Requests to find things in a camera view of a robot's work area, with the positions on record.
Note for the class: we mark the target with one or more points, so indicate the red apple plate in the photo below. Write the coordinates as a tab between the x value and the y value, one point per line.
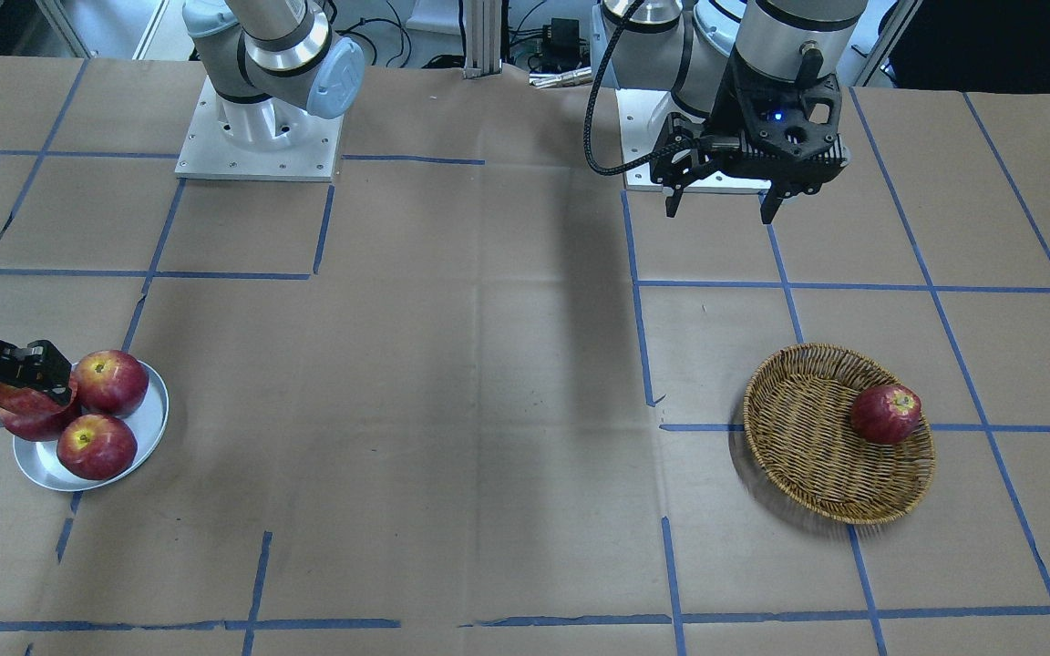
110	382
31	415
96	447

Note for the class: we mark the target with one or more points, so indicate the red apple plate front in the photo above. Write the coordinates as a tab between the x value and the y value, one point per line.
96	447

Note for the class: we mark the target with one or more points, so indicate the aluminium frame post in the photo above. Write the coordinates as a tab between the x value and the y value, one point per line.
482	29

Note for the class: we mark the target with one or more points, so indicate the white round plate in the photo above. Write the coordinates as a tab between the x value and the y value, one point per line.
141	432

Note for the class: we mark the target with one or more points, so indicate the red apple plate back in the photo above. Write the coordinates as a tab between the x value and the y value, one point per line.
110	382

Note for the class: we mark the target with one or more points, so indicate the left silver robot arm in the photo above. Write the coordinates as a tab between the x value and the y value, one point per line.
676	47

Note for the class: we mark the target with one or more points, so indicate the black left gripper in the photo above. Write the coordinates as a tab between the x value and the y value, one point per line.
727	113

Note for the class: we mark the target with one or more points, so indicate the red apple in basket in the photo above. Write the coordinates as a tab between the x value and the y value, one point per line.
885	414

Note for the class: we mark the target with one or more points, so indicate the woven wicker basket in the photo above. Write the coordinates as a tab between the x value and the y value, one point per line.
796	419

